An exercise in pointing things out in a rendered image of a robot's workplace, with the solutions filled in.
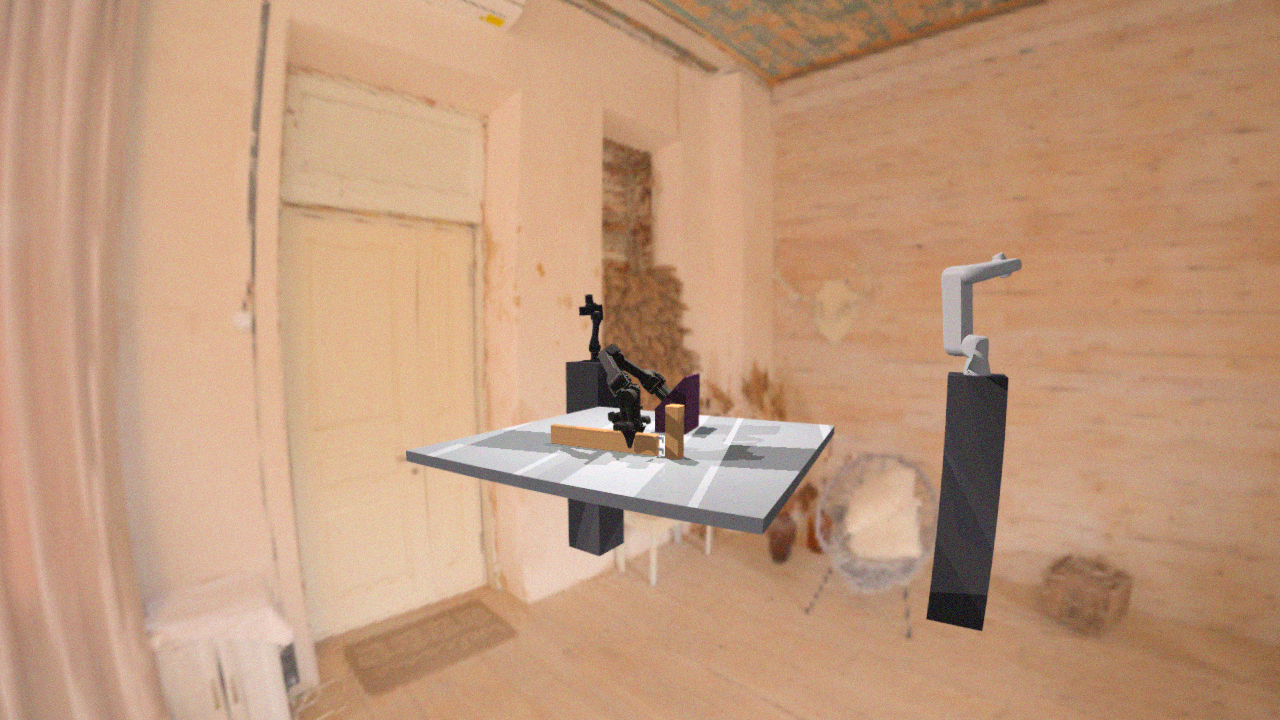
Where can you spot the wooden post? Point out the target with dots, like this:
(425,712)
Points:
(674,431)

